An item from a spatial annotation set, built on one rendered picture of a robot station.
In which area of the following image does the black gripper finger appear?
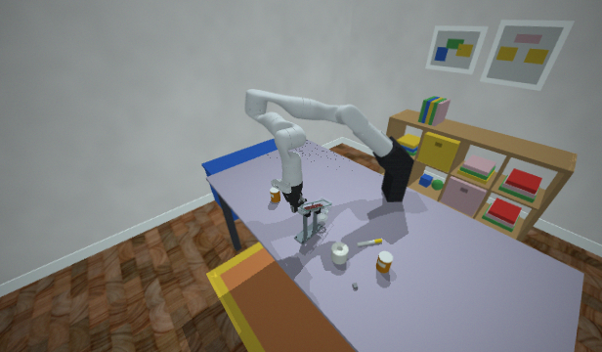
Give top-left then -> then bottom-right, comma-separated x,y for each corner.
282,192 -> 292,212
291,195 -> 307,213

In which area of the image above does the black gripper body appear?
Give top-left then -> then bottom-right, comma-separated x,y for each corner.
290,181 -> 303,201

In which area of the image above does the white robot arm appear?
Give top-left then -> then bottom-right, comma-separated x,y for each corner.
245,89 -> 393,194

